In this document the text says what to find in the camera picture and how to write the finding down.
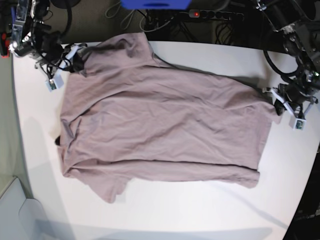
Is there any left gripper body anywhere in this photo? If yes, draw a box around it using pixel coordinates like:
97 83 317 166
277 83 318 105

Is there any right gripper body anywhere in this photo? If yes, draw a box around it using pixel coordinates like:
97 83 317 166
34 37 67 71

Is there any mauve t-shirt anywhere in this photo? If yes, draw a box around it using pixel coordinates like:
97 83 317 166
56 32 281 203

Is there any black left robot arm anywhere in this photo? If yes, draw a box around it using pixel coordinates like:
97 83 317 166
256 0 320 119

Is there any red and black clamp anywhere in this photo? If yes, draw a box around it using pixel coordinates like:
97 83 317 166
0 0 17 58

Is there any black power strip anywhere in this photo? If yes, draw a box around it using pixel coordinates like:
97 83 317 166
187 9 245 21

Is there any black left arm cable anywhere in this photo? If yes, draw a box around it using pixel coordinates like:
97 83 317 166
263 49 301 85

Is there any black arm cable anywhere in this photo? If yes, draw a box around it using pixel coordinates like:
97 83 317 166
57 4 74 38
263 49 301 85

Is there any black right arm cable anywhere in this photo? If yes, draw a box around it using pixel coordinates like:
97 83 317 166
57 4 74 38

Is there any white cable loop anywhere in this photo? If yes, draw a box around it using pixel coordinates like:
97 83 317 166
104 4 148 33

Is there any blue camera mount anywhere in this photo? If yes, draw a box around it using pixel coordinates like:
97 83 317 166
120 0 191 10

